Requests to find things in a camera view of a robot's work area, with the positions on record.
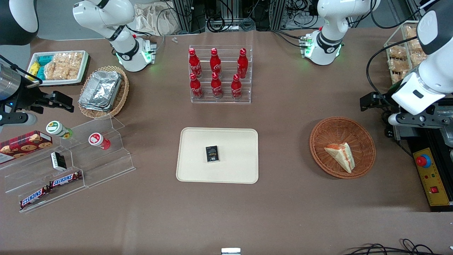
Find aluminium frame rack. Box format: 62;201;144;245
171;0;288;33

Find beige cloth bag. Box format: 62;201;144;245
134;2;182;36

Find triangular sandwich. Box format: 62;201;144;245
324;142;356;174

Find green lid cup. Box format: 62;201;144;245
46;120;74;140

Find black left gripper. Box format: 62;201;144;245
360;82;401;112

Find black countertop machine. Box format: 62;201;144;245
392;98;453;213

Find small black snack box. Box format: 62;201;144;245
206;145;220;163

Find black floor cables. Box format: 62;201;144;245
343;238;441;255

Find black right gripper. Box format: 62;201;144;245
0;78;75;114

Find black base cables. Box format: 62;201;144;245
272;30;309;49

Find black and white small box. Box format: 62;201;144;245
50;151;67;171

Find clear acrylic bottle rack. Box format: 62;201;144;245
189;45;254;104

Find clear acrylic stepped stand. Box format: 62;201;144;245
0;115;136;214

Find steel machine pan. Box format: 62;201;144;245
440;127;453;148

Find yellow control box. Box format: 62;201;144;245
412;148;452;207

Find brown wicker basket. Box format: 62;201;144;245
309;117;377;179

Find red cookie box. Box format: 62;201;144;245
0;130;53;165

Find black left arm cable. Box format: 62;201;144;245
366;35;419;104

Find white rectangular snack tray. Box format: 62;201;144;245
26;50;90;86

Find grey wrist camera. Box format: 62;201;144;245
0;112;38;127
388;111;452;129

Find cream plastic tray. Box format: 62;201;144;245
176;127;259;184

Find red lid cup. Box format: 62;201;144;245
88;132;111;150

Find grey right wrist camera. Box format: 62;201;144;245
0;112;38;127

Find black machine power cable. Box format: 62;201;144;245
382;110;414;157

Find red cola bottle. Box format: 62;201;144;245
231;74;243;101
210;48;223;77
237;48;249;79
188;48;202;79
211;72;224;99
189;73;205;100

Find coiled black cable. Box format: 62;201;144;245
206;15;228;33

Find light wicker basket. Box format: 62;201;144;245
78;66;130;119

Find rice cracker packs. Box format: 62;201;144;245
44;52;84;81

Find wire snack rack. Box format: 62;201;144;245
384;20;427;86

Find red emergency stop button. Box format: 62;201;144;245
416;154;432;169

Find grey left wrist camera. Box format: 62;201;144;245
388;111;452;129

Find snickers chocolate bar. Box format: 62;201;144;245
49;171;83;188
19;186;52;210

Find stacked aluminium foil trays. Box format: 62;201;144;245
78;70;123;112

